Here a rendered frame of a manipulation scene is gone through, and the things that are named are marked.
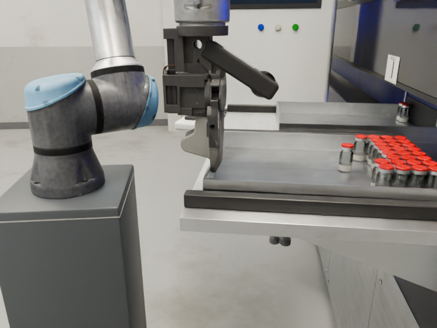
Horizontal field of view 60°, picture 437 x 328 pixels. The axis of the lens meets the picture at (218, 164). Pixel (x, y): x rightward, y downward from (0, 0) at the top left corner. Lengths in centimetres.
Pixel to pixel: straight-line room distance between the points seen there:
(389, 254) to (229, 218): 26
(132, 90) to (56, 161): 21
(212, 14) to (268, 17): 92
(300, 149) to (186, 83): 33
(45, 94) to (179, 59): 33
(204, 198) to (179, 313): 121
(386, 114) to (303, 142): 43
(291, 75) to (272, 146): 68
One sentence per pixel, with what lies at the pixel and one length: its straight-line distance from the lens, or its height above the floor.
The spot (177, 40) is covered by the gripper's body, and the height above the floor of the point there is 110.
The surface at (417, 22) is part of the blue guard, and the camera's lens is 90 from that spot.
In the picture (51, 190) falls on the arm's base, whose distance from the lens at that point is 83.
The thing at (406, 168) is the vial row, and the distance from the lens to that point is 60.
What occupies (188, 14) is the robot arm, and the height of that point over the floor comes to 113.
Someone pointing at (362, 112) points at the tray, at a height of 89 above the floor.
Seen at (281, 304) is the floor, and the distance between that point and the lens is 175.
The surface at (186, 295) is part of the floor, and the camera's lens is 178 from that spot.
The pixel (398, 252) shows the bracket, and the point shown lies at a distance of 65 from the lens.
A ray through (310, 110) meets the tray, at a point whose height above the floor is 89.
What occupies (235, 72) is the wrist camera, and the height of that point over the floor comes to 106.
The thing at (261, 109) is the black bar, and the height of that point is 89.
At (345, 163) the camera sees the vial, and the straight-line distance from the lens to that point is 68.
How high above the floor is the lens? 112
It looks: 20 degrees down
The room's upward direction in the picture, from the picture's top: straight up
